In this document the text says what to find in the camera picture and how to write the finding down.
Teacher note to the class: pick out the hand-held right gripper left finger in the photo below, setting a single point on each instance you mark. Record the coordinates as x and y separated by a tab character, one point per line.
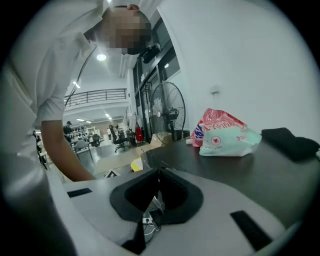
100	192

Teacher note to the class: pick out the black cloth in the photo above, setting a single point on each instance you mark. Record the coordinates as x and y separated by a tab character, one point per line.
290	143

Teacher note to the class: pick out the large black floor fan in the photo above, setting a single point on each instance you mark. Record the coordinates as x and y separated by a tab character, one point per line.
166	107

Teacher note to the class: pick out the person's white shirt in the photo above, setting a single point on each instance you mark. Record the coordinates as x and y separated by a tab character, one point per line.
45	62

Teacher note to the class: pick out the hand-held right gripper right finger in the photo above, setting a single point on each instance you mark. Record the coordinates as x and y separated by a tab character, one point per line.
220	212

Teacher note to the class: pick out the dark metal railing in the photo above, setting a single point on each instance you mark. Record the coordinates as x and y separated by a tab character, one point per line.
100	96

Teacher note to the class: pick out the grey chair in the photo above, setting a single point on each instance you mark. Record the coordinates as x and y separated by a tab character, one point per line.
81	145

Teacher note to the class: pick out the pink green detergent bag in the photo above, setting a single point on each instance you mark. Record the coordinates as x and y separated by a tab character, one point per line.
225	140

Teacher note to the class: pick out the round ceiling lamp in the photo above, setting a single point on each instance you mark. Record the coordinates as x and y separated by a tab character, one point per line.
101	57

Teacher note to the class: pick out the person's left forearm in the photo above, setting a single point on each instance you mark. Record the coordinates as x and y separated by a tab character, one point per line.
65	155

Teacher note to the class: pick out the white power strip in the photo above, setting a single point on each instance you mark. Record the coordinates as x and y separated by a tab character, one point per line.
147	220

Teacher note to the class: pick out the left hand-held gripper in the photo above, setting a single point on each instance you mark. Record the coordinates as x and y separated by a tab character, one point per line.
111	173

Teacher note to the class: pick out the person's head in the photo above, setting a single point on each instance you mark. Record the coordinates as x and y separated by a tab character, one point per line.
125	27

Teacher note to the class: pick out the black head-worn camera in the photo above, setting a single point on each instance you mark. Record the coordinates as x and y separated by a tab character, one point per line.
151	51

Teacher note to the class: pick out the red hanging bag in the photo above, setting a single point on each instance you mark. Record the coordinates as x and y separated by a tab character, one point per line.
140	135

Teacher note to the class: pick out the brown cardboard box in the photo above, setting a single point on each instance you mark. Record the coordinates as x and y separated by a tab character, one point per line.
161	140

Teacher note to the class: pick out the black office chair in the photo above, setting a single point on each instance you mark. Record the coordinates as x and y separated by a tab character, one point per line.
120	140

